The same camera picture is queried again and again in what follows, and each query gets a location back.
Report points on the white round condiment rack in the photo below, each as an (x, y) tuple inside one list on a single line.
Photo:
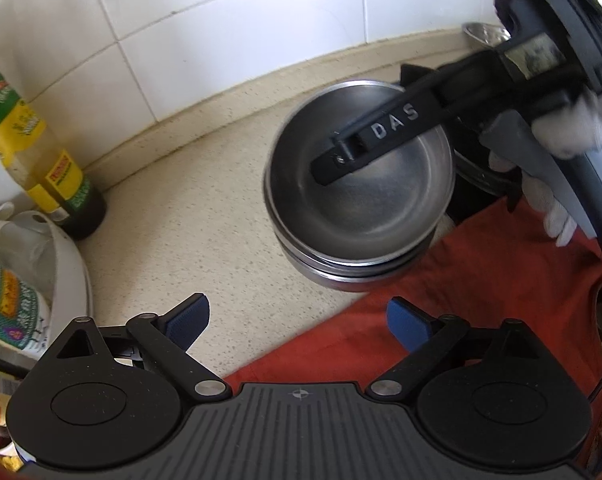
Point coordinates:
[(44, 257)]

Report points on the steel bowl back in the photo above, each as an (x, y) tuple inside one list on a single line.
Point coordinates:
[(359, 268)]

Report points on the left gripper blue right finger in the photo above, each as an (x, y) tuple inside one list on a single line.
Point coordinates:
[(409, 325)]

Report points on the purple label clear bottle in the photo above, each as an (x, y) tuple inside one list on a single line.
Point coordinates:
[(24, 317)]

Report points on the red cloth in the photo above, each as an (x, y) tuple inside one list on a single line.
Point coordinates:
[(507, 387)]

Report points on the steel bowl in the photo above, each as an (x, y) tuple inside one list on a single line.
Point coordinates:
[(374, 214), (485, 36), (359, 268), (333, 280)]

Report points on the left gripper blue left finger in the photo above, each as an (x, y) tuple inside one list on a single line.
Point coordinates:
[(187, 321)]

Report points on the steel bowl by stove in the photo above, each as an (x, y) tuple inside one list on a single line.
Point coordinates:
[(485, 36)]

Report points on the yellow green label oil bottle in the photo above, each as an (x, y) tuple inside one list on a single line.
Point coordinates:
[(36, 160)]

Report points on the white gloved right hand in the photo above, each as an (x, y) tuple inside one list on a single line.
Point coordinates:
[(560, 155)]

